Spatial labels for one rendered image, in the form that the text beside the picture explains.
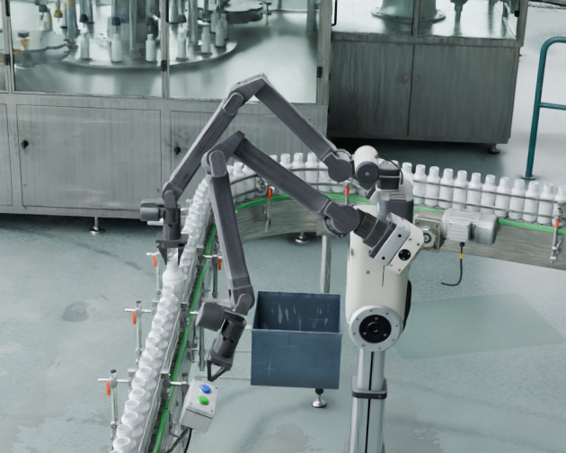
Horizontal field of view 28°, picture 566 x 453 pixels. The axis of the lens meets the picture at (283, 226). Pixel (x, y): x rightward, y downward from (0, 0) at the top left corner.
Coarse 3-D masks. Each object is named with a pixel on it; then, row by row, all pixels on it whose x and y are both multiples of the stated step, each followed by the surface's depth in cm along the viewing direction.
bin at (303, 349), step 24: (264, 312) 415; (288, 312) 415; (312, 312) 414; (336, 312) 414; (264, 336) 385; (288, 336) 384; (312, 336) 384; (336, 336) 384; (264, 360) 388; (288, 360) 388; (312, 360) 388; (336, 360) 387; (264, 384) 392; (288, 384) 391; (312, 384) 391; (336, 384) 391
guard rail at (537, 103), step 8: (552, 40) 777; (560, 40) 775; (544, 48) 780; (544, 56) 783; (544, 64) 785; (536, 80) 791; (536, 88) 792; (536, 96) 794; (536, 104) 796; (544, 104) 794; (552, 104) 793; (560, 104) 792; (536, 112) 798; (536, 120) 800; (536, 128) 803; (536, 136) 806; (528, 152) 811; (528, 160) 812; (528, 168) 814; (528, 176) 816
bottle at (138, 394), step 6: (132, 390) 303; (138, 390) 304; (144, 390) 303; (132, 396) 302; (138, 396) 301; (144, 396) 302; (144, 402) 303; (144, 408) 302; (144, 414) 302; (144, 420) 303; (144, 426) 304
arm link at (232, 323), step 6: (228, 312) 300; (228, 318) 297; (234, 318) 299; (240, 318) 299; (228, 324) 298; (234, 324) 297; (240, 324) 298; (222, 330) 299; (228, 330) 298; (234, 330) 298; (240, 330) 298; (228, 336) 298; (234, 336) 298; (240, 336) 300
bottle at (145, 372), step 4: (140, 368) 314; (144, 368) 315; (148, 368) 315; (140, 372) 312; (144, 372) 316; (148, 372) 312; (152, 372) 314; (140, 376) 313; (144, 376) 312; (148, 376) 313; (152, 376) 314; (148, 380) 313; (152, 380) 315; (148, 384) 313; (152, 384) 314; (148, 388) 313; (152, 388) 313; (152, 392) 314; (152, 396) 314; (152, 400) 315; (156, 404) 318; (152, 412) 316; (152, 416) 317; (156, 416) 319; (152, 420) 317
